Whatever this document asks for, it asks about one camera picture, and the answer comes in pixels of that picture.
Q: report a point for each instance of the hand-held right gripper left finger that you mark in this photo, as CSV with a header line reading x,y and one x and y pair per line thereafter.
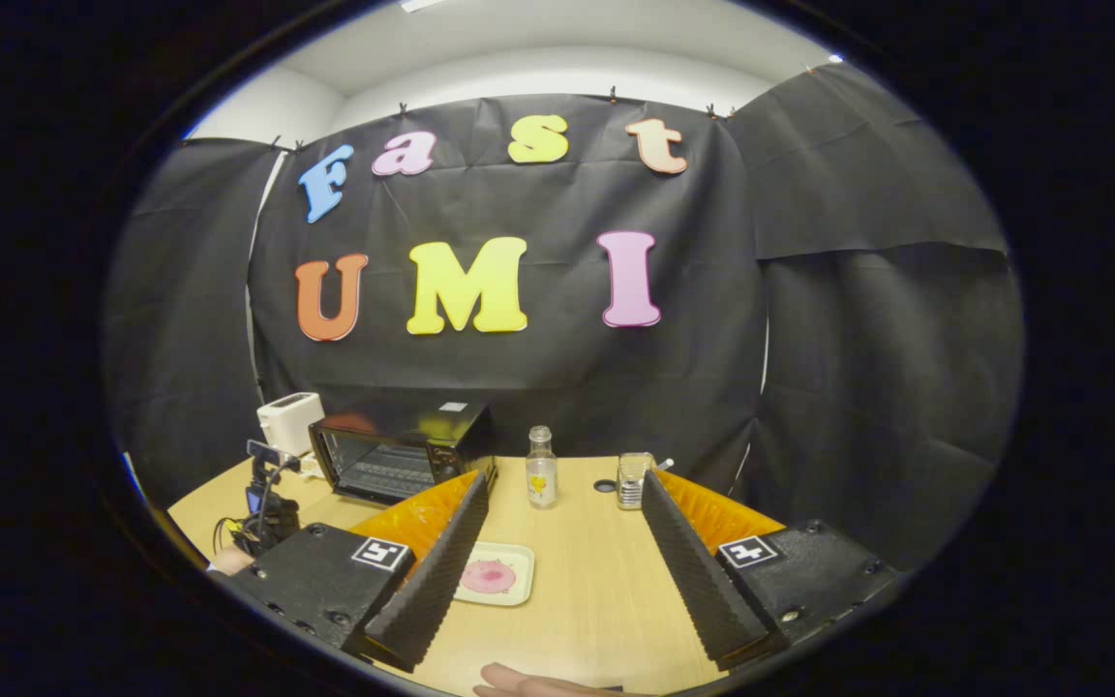
x,y
441,571

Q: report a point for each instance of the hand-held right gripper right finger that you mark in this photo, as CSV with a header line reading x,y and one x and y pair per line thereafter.
x,y
698,571

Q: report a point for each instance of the pink meat slice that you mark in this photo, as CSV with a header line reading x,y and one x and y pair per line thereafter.
x,y
490,578

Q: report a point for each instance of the white square plate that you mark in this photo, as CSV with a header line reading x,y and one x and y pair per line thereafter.
x,y
519,561

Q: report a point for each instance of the black electric oven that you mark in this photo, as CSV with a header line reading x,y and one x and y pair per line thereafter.
x,y
403,426

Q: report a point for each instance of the white toaster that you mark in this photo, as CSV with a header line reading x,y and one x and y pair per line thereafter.
x,y
288,421

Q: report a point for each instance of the clear glass jar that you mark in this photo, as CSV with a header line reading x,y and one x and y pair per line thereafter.
x,y
631,484

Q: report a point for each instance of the small glass bottle yellow label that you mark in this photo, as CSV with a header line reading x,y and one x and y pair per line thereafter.
x,y
542,484

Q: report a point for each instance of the black backdrop cloth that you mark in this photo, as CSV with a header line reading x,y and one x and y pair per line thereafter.
x,y
809,387

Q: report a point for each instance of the long ceiling light panel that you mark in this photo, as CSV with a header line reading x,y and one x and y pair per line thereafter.
x,y
420,5

